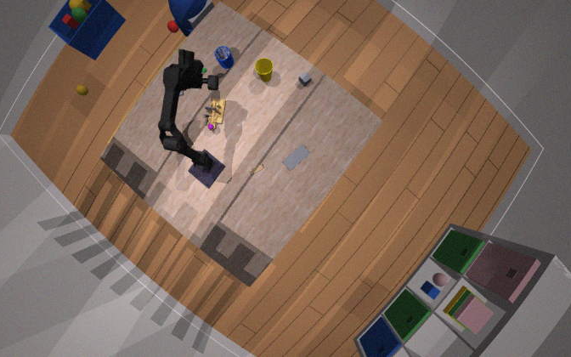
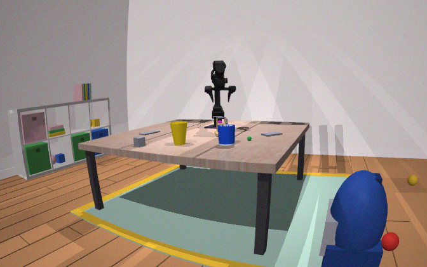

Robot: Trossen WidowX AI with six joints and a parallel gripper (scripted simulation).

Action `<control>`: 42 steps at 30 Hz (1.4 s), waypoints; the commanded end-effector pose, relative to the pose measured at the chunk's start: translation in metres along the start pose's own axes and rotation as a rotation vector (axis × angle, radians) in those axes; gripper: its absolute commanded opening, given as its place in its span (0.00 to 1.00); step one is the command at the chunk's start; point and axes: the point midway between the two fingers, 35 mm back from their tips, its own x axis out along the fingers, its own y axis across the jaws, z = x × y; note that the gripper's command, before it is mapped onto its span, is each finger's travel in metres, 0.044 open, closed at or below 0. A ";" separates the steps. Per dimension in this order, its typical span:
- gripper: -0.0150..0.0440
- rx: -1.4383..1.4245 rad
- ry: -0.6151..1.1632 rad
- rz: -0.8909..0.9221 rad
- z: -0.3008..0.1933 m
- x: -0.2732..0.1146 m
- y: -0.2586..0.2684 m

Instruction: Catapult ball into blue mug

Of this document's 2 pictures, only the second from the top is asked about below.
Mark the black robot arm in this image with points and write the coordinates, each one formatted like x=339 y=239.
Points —
x=219 y=68

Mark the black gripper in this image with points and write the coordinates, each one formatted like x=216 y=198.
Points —
x=208 y=89

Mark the blue mug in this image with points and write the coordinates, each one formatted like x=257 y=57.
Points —
x=226 y=133

